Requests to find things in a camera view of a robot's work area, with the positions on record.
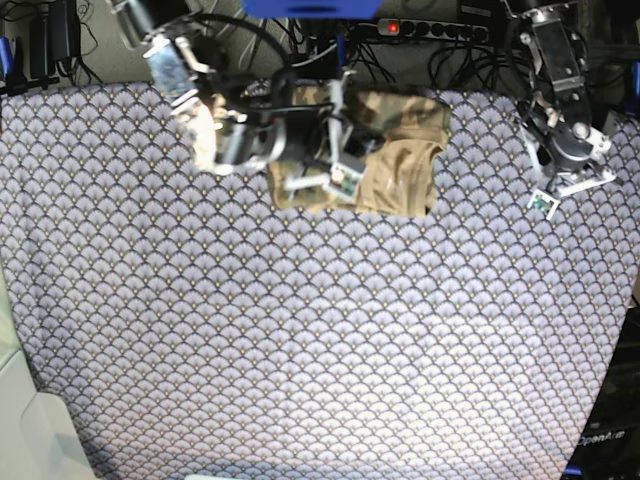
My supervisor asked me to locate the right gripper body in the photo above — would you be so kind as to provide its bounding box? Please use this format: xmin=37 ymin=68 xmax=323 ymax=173
xmin=282 ymin=70 xmax=384 ymax=193

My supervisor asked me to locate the blue clamp left edge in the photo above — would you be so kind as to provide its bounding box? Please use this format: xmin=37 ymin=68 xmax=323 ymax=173
xmin=1 ymin=36 xmax=28 ymax=97

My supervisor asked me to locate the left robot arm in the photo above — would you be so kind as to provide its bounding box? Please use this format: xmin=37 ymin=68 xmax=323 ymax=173
xmin=503 ymin=1 xmax=616 ymax=203

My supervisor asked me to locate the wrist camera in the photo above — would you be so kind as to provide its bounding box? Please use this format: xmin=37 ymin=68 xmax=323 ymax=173
xmin=322 ymin=160 xmax=366 ymax=203
xmin=527 ymin=189 xmax=560 ymax=220

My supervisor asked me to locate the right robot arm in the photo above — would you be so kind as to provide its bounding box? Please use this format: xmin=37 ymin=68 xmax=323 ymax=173
xmin=110 ymin=1 xmax=384 ymax=201

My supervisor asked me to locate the white plastic bin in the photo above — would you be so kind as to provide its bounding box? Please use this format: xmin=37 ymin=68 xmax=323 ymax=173
xmin=1 ymin=285 xmax=95 ymax=479

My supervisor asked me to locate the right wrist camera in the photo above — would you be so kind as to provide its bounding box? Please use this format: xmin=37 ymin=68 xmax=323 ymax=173
xmin=322 ymin=160 xmax=366 ymax=203

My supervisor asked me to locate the camouflage T-shirt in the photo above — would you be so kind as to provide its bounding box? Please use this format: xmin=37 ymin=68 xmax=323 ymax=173
xmin=267 ymin=85 xmax=451 ymax=218

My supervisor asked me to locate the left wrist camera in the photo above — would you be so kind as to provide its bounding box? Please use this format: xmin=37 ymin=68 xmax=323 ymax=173
xmin=527 ymin=189 xmax=560 ymax=220

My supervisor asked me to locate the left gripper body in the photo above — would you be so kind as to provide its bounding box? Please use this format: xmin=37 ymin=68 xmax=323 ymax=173
xmin=521 ymin=122 xmax=617 ymax=198

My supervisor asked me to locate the blue mount plate top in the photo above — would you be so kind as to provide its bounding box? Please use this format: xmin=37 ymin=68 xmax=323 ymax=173
xmin=242 ymin=0 xmax=381 ymax=19

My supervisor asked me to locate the purple fan-pattern tablecloth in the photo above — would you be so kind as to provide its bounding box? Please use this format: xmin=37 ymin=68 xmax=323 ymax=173
xmin=1 ymin=83 xmax=639 ymax=479

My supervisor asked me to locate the blue clamp right edge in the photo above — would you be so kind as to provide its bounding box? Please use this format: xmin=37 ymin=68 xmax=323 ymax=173
xmin=626 ymin=61 xmax=640 ymax=118

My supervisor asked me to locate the black OpenArm box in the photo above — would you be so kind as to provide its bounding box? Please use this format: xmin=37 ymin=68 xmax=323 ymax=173
xmin=569 ymin=321 xmax=639 ymax=479

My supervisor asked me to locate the black power strip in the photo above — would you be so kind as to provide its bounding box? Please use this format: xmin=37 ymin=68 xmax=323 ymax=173
xmin=376 ymin=18 xmax=489 ymax=44

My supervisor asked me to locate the blue clamp edge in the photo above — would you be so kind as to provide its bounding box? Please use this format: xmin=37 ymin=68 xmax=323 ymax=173
xmin=626 ymin=61 xmax=640 ymax=118
xmin=1 ymin=36 xmax=28 ymax=97

